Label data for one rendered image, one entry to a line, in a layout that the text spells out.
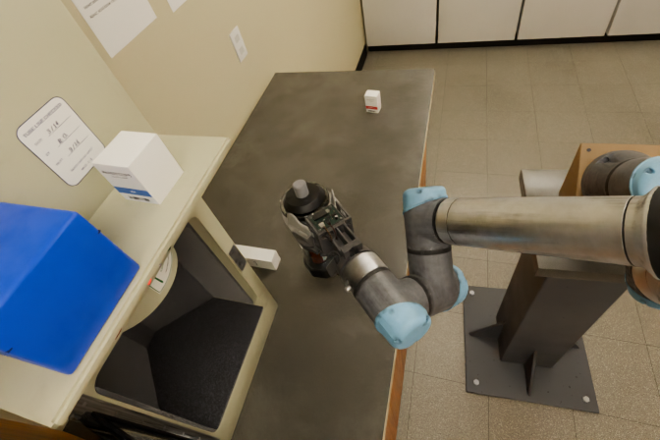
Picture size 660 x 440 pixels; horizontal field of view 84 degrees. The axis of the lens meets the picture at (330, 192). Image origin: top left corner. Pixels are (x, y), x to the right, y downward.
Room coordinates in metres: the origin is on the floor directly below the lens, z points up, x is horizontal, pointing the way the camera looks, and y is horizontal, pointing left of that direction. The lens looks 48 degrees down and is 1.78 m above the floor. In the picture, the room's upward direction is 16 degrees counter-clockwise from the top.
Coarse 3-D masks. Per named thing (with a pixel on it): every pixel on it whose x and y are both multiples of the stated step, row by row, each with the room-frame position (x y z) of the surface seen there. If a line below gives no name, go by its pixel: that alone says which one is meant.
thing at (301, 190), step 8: (296, 184) 0.52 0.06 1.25; (304, 184) 0.52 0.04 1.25; (312, 184) 0.54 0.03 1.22; (288, 192) 0.54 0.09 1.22; (296, 192) 0.51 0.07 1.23; (304, 192) 0.51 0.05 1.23; (312, 192) 0.52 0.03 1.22; (320, 192) 0.51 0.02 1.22; (288, 200) 0.51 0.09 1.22; (296, 200) 0.51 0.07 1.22; (304, 200) 0.50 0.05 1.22; (312, 200) 0.49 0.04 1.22; (320, 200) 0.49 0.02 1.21; (288, 208) 0.50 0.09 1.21; (296, 208) 0.49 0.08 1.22; (304, 208) 0.48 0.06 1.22; (312, 208) 0.48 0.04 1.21
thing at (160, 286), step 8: (168, 256) 0.37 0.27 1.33; (176, 256) 0.37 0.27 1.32; (168, 264) 0.35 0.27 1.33; (176, 264) 0.36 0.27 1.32; (160, 272) 0.33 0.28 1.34; (168, 272) 0.34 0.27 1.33; (160, 280) 0.32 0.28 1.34; (168, 280) 0.33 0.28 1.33; (152, 288) 0.31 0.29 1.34; (160, 288) 0.31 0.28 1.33; (168, 288) 0.32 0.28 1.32; (144, 296) 0.30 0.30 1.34; (152, 296) 0.30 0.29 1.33; (160, 296) 0.30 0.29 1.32; (144, 304) 0.29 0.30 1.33; (152, 304) 0.29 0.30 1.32; (136, 312) 0.28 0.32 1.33; (144, 312) 0.28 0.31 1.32; (136, 320) 0.28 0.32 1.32; (128, 328) 0.27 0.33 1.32
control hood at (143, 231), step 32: (192, 160) 0.35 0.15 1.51; (192, 192) 0.30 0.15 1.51; (96, 224) 0.29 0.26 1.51; (128, 224) 0.28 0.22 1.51; (160, 224) 0.27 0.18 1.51; (160, 256) 0.23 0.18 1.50; (128, 288) 0.20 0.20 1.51; (96, 352) 0.15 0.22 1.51; (0, 384) 0.14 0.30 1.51; (32, 384) 0.13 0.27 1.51; (64, 384) 0.13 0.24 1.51; (32, 416) 0.11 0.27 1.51; (64, 416) 0.10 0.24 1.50
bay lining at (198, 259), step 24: (192, 240) 0.42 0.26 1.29; (192, 264) 0.45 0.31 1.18; (216, 264) 0.42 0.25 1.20; (192, 288) 0.46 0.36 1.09; (216, 288) 0.45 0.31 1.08; (240, 288) 0.41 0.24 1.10; (168, 312) 0.43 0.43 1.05; (120, 336) 0.38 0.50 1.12; (144, 336) 0.40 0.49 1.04; (120, 360) 0.32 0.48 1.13; (144, 360) 0.35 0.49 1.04; (96, 384) 0.25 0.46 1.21; (120, 384) 0.27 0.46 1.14; (144, 384) 0.29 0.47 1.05; (144, 408) 0.18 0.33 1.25
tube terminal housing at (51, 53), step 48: (0, 0) 0.39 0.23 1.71; (48, 0) 0.42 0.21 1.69; (0, 48) 0.36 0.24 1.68; (48, 48) 0.39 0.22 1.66; (0, 96) 0.33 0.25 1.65; (48, 96) 0.36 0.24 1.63; (96, 96) 0.40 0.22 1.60; (0, 144) 0.31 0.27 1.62; (0, 192) 0.28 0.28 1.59; (48, 192) 0.30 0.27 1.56; (96, 192) 0.33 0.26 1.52; (240, 384) 0.26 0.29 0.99
